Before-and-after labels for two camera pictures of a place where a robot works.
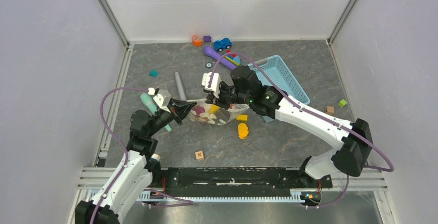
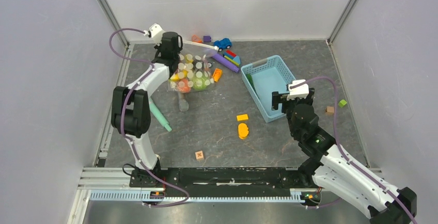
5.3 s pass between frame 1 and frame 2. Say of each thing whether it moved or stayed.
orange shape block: stayed
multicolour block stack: stayed
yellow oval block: stayed
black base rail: stayed
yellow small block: stayed
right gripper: moved
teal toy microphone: stayed
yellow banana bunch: moved
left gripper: moved
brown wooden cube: stayed
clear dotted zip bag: moved
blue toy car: stayed
